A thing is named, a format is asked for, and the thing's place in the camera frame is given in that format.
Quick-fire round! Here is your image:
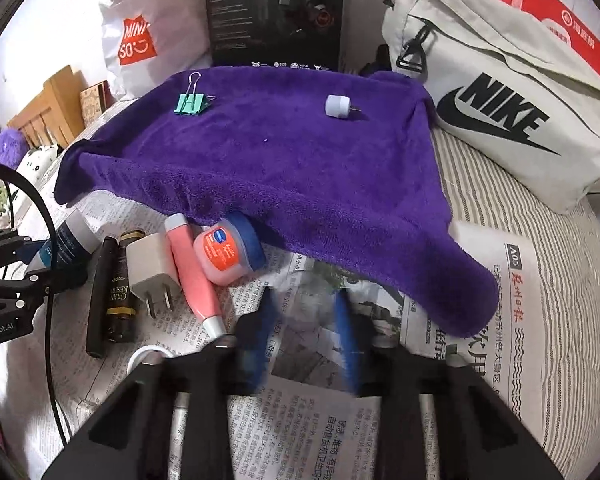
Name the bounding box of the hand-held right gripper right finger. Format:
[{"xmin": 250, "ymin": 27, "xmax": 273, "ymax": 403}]
[{"xmin": 332, "ymin": 287, "xmax": 566, "ymax": 480}]

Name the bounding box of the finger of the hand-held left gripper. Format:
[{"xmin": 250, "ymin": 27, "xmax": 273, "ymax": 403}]
[
  {"xmin": 0, "ymin": 270, "xmax": 88, "ymax": 312},
  {"xmin": 0, "ymin": 230, "xmax": 52, "ymax": 276}
]

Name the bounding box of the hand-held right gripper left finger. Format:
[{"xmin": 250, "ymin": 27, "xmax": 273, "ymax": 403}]
[{"xmin": 42, "ymin": 287, "xmax": 287, "ymax": 480}]

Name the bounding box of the blue and white tube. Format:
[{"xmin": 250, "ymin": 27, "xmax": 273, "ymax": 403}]
[{"xmin": 32, "ymin": 210, "xmax": 103, "ymax": 292}]

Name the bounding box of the slim black tube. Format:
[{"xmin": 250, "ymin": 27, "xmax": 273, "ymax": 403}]
[{"xmin": 86, "ymin": 236, "xmax": 119, "ymax": 358}]

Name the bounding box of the pink tube with white cap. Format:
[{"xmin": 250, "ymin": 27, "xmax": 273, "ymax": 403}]
[{"xmin": 164, "ymin": 213, "xmax": 227, "ymax": 339}]

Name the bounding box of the pink jar with blue lid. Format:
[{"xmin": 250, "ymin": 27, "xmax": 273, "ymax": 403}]
[{"xmin": 193, "ymin": 211, "xmax": 267, "ymax": 287}]

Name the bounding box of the black and gold tube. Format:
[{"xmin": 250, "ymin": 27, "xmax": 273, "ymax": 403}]
[{"xmin": 106, "ymin": 230, "xmax": 147, "ymax": 343}]

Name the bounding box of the white tape roll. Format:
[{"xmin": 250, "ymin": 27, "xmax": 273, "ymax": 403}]
[{"xmin": 130, "ymin": 344, "xmax": 176, "ymax": 376}]

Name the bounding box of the white charger plug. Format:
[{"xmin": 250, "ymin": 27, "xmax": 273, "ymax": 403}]
[{"xmin": 126, "ymin": 232, "xmax": 181, "ymax": 320}]

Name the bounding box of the panda print pillow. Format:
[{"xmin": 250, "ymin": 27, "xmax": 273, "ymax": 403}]
[{"xmin": 17, "ymin": 142, "xmax": 63, "ymax": 186}]

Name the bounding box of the large newspaper sheet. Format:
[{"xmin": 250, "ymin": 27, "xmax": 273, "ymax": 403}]
[{"xmin": 47, "ymin": 187, "xmax": 481, "ymax": 480}]

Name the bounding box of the purple plush toy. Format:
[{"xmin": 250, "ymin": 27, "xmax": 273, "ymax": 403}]
[{"xmin": 0, "ymin": 127, "xmax": 28, "ymax": 171}]

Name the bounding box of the newspaper with red masthead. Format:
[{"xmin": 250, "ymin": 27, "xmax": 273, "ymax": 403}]
[{"xmin": 405, "ymin": 220, "xmax": 548, "ymax": 423}]

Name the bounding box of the wooden headboard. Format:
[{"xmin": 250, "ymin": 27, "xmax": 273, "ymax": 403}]
[{"xmin": 7, "ymin": 65, "xmax": 88, "ymax": 148}]

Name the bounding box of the brown patterned box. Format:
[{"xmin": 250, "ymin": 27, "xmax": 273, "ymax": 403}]
[{"xmin": 79, "ymin": 81, "xmax": 107, "ymax": 128}]

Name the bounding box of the purple towel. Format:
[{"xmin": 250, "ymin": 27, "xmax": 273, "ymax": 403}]
[{"xmin": 54, "ymin": 65, "xmax": 500, "ymax": 339}]

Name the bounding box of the striped bedsheet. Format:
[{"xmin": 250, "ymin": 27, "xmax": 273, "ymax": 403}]
[{"xmin": 430, "ymin": 127, "xmax": 600, "ymax": 480}]

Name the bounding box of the small white cap with pin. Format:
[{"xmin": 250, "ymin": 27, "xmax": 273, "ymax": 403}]
[{"xmin": 325, "ymin": 94, "xmax": 362, "ymax": 120}]

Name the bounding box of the green binder clip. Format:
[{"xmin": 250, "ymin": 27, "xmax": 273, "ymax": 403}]
[{"xmin": 174, "ymin": 72, "xmax": 217, "ymax": 117}]

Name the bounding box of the white shopping bag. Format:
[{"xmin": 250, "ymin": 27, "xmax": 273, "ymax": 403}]
[{"xmin": 97, "ymin": 0, "xmax": 213, "ymax": 101}]

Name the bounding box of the white canvas bag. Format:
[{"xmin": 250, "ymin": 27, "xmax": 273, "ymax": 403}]
[{"xmin": 381, "ymin": 0, "xmax": 600, "ymax": 216}]

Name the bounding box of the black cardboard box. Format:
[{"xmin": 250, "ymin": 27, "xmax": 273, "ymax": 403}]
[{"xmin": 202, "ymin": 0, "xmax": 348, "ymax": 73}]

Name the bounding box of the black cable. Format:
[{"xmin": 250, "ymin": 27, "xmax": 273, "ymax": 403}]
[{"xmin": 0, "ymin": 157, "xmax": 76, "ymax": 446}]

